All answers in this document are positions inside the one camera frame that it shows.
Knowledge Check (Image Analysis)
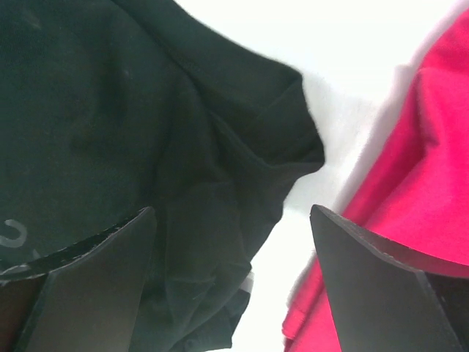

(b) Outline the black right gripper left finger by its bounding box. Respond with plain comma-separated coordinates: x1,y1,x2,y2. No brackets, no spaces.
1,208,156,352

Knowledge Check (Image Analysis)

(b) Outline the black flower print t-shirt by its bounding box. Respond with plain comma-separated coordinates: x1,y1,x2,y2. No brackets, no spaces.
1,1,325,351

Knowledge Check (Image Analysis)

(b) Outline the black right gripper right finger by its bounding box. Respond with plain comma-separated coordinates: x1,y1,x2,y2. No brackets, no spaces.
310,205,468,352

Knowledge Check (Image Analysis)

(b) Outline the red t-shirt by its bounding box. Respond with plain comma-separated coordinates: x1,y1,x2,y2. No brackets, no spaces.
283,12,468,351

